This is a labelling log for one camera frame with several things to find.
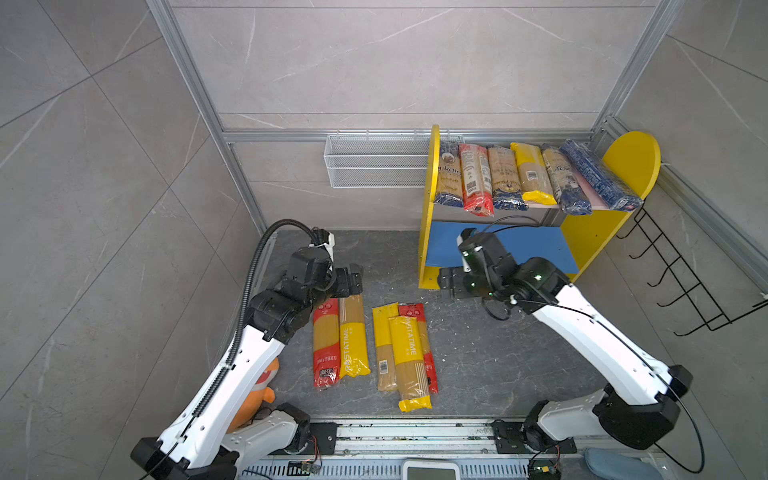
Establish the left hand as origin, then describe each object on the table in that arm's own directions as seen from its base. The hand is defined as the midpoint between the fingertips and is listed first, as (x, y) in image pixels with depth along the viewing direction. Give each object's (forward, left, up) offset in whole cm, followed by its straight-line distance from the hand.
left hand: (345, 262), depth 70 cm
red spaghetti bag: (-7, +8, -29) cm, 31 cm away
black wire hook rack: (-18, -75, +3) cm, 77 cm away
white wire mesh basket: (+46, -9, -2) cm, 47 cm away
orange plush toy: (-21, +25, -28) cm, 43 cm away
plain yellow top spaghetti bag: (-14, -9, -29) cm, 33 cm away
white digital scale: (-39, -19, -27) cm, 51 cm away
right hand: (-2, -27, -3) cm, 27 cm away
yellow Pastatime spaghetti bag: (-20, -16, -27) cm, 37 cm away
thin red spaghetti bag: (+3, -20, -30) cm, 36 cm away
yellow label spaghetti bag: (-6, +1, -29) cm, 30 cm away
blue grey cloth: (-40, -62, -29) cm, 80 cm away
